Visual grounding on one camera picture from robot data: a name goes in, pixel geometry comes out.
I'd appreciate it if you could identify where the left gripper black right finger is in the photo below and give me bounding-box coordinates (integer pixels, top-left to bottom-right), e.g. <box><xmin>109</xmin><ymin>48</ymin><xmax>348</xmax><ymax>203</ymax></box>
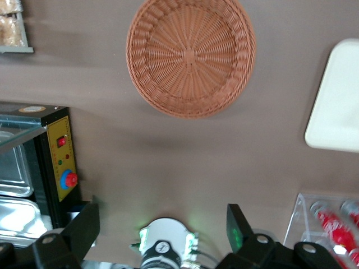
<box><xmin>215</xmin><ymin>203</ymin><xmax>346</xmax><ymax>269</ymax></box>

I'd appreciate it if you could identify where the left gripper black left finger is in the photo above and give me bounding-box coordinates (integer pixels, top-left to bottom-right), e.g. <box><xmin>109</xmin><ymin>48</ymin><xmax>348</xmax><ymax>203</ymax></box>
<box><xmin>0</xmin><ymin>203</ymin><xmax>100</xmax><ymax>269</ymax></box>

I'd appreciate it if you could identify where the cream plastic tray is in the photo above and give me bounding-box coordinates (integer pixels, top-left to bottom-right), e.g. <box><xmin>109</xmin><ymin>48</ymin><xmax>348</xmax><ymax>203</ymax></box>
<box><xmin>305</xmin><ymin>38</ymin><xmax>359</xmax><ymax>154</ymax></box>

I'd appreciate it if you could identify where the grey rectangular tray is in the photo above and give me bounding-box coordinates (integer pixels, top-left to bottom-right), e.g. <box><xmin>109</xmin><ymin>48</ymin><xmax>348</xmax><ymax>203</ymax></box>
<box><xmin>0</xmin><ymin>0</ymin><xmax>35</xmax><ymax>54</ymax></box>

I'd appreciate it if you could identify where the brown round wicker basket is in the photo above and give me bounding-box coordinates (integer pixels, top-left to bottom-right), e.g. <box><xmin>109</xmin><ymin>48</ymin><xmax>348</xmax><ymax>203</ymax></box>
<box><xmin>125</xmin><ymin>0</ymin><xmax>257</xmax><ymax>120</ymax></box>

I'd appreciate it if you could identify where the clear acrylic bottle rack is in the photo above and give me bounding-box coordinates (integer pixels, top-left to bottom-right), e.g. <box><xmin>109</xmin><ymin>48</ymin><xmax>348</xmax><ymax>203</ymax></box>
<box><xmin>283</xmin><ymin>192</ymin><xmax>359</xmax><ymax>269</ymax></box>

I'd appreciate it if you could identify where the stainless steel pan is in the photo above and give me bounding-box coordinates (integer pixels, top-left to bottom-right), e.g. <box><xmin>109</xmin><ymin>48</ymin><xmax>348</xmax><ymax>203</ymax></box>
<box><xmin>0</xmin><ymin>131</ymin><xmax>35</xmax><ymax>198</ymax></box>
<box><xmin>0</xmin><ymin>196</ymin><xmax>49</xmax><ymax>248</ymax></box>

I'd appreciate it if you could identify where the black display case yellow panel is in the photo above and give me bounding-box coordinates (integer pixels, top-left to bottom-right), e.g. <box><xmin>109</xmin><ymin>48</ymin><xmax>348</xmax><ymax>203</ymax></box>
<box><xmin>0</xmin><ymin>102</ymin><xmax>94</xmax><ymax>248</ymax></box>

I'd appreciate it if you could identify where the red Coca-Cola bottle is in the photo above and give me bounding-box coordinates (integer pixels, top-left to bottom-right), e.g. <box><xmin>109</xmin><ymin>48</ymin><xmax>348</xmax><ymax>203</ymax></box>
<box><xmin>310</xmin><ymin>203</ymin><xmax>357</xmax><ymax>255</ymax></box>
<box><xmin>340</xmin><ymin>200</ymin><xmax>359</xmax><ymax>226</ymax></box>
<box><xmin>349</xmin><ymin>248</ymin><xmax>359</xmax><ymax>269</ymax></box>

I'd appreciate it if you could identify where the clear bag of rice crackers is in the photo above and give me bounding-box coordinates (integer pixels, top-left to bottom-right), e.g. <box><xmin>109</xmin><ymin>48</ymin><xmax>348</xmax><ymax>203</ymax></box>
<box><xmin>0</xmin><ymin>0</ymin><xmax>22</xmax><ymax>15</ymax></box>
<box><xmin>0</xmin><ymin>13</ymin><xmax>25</xmax><ymax>47</ymax></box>

